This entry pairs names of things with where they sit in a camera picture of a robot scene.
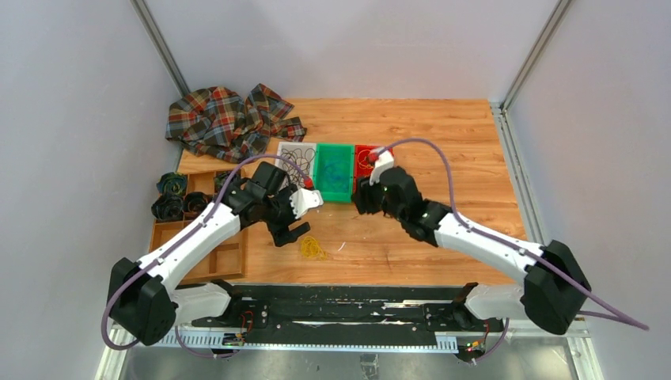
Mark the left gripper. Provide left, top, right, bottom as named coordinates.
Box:
left=262, top=184, right=311, bottom=245

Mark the cable pile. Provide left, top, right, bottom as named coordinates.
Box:
left=298, top=234, right=329, bottom=261

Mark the blue cable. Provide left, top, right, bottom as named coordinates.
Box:
left=318, top=154, right=351, bottom=190

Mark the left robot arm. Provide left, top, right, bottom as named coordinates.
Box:
left=100, top=161, right=324, bottom=350

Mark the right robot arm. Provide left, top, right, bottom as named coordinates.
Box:
left=351, top=167, right=591, bottom=335

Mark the red plastic bin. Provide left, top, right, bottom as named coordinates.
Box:
left=351, top=145, right=394, bottom=195

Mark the green plastic bin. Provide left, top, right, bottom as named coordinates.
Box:
left=313, top=143, right=354, bottom=203

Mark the white plastic bin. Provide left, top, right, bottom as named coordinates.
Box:
left=275, top=141, right=317, bottom=187

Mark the plaid cloth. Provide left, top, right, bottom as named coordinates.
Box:
left=165, top=84, right=308, bottom=163

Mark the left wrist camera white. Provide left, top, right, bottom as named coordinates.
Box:
left=290, top=188, right=324, bottom=219

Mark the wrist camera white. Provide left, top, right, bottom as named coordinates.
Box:
left=367, top=146, right=395, bottom=186
left=290, top=188, right=324, bottom=219

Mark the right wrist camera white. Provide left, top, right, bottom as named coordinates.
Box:
left=367, top=146, right=395, bottom=186

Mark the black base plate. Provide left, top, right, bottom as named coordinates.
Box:
left=192, top=284, right=503, bottom=348

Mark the dark cable bundle in tray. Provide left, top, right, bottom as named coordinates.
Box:
left=183, top=192, right=213, bottom=216

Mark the aluminium front rail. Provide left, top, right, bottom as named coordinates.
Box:
left=94, top=294, right=604, bottom=380

